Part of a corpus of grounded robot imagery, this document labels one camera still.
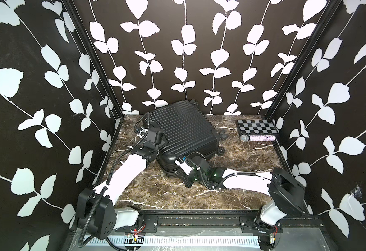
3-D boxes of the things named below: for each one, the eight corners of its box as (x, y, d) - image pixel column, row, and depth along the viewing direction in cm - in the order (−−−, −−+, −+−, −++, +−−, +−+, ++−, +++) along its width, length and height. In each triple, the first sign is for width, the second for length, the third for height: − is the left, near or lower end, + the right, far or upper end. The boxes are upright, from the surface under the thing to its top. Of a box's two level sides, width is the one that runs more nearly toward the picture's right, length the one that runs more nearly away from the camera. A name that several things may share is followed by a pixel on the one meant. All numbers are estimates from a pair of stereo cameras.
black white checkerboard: (238, 134, 112) (239, 132, 110) (235, 122, 120) (236, 119, 118) (276, 135, 112) (278, 132, 110) (270, 122, 120) (272, 120, 118)
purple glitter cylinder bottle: (240, 142, 108) (242, 138, 105) (239, 137, 111) (241, 134, 107) (273, 142, 108) (276, 139, 105) (271, 137, 111) (273, 134, 108)
